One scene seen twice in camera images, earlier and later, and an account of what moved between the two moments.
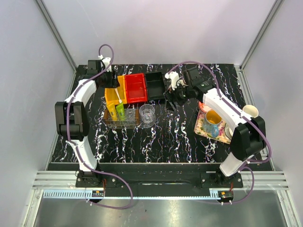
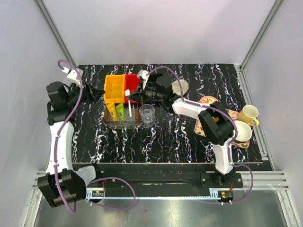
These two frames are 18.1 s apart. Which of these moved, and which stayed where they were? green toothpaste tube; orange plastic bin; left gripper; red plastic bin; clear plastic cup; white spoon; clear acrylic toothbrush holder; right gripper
Moved: white spoon; right gripper; left gripper
Stayed: clear plastic cup; clear acrylic toothbrush holder; green toothpaste tube; orange plastic bin; red plastic bin
